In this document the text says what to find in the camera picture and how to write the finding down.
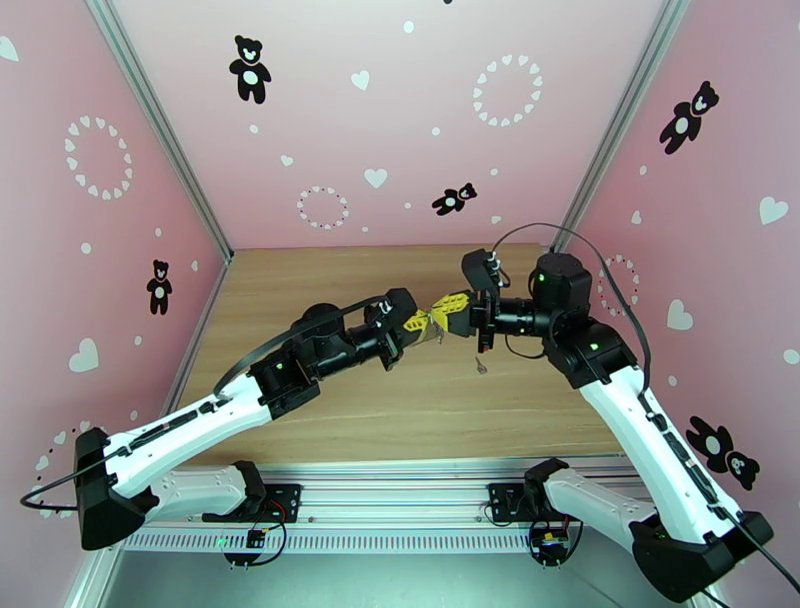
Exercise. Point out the small silver key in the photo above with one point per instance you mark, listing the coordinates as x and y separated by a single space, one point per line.
480 365

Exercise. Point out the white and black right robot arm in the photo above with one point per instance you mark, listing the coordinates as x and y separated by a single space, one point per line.
637 425

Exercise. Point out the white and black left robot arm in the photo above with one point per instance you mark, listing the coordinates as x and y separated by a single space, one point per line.
181 425

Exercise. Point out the small circuit board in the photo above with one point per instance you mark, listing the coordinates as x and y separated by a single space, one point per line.
550 542
254 539

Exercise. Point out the aluminium side rail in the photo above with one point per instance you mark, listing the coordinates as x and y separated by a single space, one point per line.
197 319

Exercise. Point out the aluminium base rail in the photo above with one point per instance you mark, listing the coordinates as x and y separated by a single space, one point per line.
394 500

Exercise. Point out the aluminium corner post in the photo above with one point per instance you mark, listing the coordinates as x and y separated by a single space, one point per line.
162 134
615 131

